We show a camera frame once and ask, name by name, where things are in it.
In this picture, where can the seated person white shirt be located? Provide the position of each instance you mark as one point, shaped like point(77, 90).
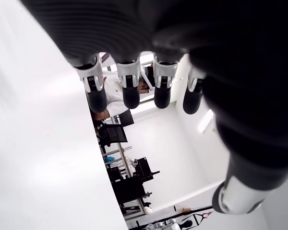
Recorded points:
point(114, 92)

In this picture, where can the white VR headset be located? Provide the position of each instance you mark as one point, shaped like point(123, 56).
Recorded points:
point(147, 79)

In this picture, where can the black boom stand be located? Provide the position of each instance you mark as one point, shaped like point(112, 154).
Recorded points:
point(201, 208)

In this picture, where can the black equipment cart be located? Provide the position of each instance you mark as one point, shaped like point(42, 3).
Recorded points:
point(132, 189)

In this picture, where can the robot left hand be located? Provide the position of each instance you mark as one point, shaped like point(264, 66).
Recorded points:
point(206, 36)

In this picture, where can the ceiling light strip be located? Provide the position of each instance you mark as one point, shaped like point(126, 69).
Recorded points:
point(206, 121)

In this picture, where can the black monitor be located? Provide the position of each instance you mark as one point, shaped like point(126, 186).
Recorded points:
point(126, 118)

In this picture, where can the black chair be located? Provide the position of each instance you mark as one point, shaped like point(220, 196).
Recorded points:
point(116, 134)

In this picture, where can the white humanoid robot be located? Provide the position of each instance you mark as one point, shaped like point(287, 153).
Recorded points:
point(172, 224)

